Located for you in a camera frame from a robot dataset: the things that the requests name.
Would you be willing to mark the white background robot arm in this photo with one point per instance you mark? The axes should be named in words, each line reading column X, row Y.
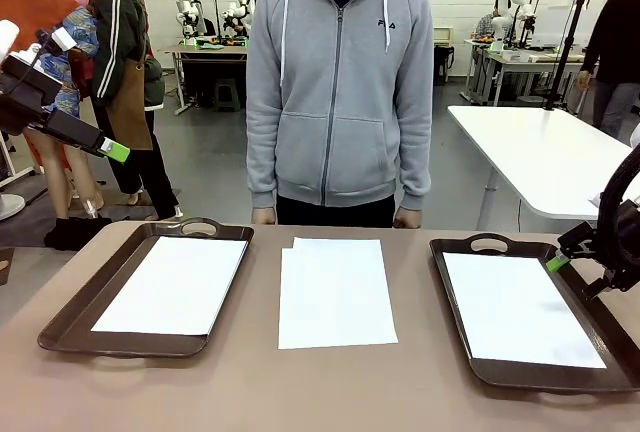
column 182, row 2

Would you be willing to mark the grey plastic stool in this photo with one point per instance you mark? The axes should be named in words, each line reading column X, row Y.
column 226, row 87

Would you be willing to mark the brown plastic serving tray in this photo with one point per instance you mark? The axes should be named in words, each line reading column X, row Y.
column 540, row 374
column 75, row 312

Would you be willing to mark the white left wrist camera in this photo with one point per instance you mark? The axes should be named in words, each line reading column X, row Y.
column 64, row 38

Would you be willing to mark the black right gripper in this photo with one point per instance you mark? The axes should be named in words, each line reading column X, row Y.
column 627, row 277

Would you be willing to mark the person's right forearm grey sleeve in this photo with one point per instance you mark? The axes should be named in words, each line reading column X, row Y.
column 262, row 162

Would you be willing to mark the person's left hand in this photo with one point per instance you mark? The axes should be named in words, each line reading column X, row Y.
column 407, row 218

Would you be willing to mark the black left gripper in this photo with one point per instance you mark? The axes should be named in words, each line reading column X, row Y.
column 25, row 92

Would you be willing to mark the seated person in plaid shirt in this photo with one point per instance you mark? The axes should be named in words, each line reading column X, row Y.
column 485, row 27

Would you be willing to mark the white round fan base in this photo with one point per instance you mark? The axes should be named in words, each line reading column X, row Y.
column 10, row 207

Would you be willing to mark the beige box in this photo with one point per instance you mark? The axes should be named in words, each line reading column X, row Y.
column 444, row 37

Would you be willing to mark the person's right hand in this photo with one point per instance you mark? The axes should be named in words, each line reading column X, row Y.
column 264, row 217

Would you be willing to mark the bystander in black sweater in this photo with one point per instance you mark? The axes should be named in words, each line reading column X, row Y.
column 617, row 27

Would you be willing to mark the bystander green striped jacket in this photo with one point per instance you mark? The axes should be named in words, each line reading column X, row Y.
column 117, row 27

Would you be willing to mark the person's left forearm grey sleeve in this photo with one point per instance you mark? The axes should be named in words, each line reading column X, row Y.
column 415, row 162

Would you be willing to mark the black camera tripod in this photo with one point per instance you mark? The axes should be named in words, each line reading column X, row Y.
column 570, row 37

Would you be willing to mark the grey background work table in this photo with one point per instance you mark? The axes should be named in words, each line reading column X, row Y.
column 215, row 49

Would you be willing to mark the white side table frame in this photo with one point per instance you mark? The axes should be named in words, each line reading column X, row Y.
column 35, row 162

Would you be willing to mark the white rounded table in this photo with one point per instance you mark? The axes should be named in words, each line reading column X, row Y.
column 540, row 152

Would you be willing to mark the mannequin in blue floral shirt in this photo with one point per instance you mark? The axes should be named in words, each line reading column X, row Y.
column 85, row 32

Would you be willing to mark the white background desk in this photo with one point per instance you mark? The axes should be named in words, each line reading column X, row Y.
column 540, row 59

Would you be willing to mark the black bag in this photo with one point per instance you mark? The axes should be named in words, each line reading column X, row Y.
column 75, row 234

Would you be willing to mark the person in grey hoodie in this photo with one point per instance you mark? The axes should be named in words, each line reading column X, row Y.
column 340, row 102

